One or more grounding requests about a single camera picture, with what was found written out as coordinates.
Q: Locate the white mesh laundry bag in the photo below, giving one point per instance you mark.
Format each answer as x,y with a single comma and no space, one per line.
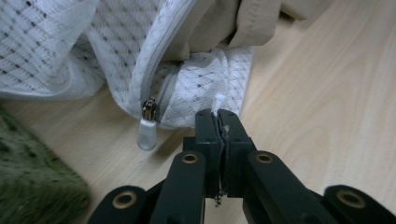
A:
118,46

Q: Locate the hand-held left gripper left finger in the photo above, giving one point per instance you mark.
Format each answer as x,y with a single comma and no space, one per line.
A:
208,140

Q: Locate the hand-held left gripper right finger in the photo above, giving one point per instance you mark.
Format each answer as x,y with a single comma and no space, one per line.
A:
236,146

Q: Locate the beige cloth garment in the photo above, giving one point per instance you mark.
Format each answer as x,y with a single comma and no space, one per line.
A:
218,25

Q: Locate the green knitted cloth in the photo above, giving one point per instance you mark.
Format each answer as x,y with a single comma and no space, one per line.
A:
34,180

